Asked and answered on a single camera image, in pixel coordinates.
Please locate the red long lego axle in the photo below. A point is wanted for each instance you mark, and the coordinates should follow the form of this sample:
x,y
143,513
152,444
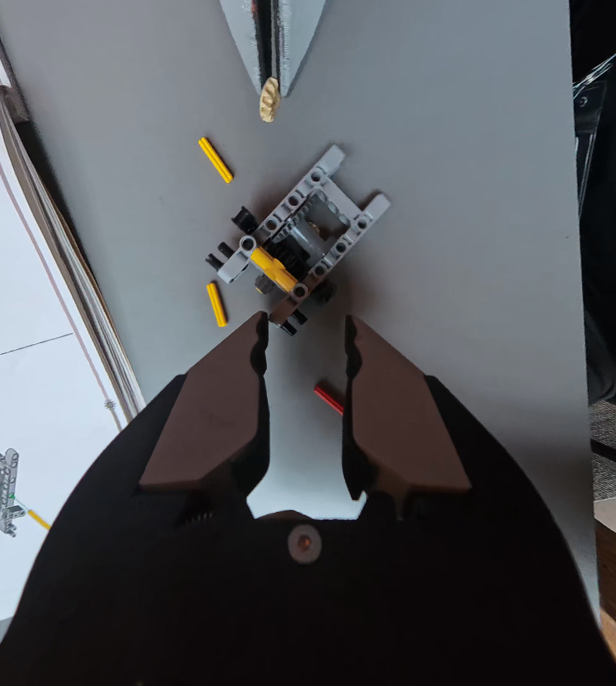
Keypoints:
x,y
328,397

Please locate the yellow lego axle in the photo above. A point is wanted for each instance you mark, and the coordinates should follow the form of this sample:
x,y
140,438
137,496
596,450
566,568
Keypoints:
x,y
217,304
215,161

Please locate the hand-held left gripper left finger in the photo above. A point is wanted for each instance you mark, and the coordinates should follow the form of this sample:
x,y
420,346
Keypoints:
x,y
206,423

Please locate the tan lego bevel gear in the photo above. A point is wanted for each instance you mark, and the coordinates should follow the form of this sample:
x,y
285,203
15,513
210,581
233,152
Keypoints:
x,y
269,102

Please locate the grey lego frame assembly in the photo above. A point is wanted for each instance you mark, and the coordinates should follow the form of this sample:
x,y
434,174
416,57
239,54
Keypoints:
x,y
325,163

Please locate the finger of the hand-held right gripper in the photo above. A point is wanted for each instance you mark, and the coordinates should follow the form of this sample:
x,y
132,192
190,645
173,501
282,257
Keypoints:
x,y
302,27
241,21

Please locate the clear badge holder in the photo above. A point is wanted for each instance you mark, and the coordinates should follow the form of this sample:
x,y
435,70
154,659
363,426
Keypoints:
x,y
589,118

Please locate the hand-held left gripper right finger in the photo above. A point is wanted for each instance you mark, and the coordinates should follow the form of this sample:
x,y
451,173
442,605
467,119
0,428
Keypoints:
x,y
404,429

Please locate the white lego instruction booklet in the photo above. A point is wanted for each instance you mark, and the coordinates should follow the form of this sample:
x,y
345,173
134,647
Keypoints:
x,y
18,268

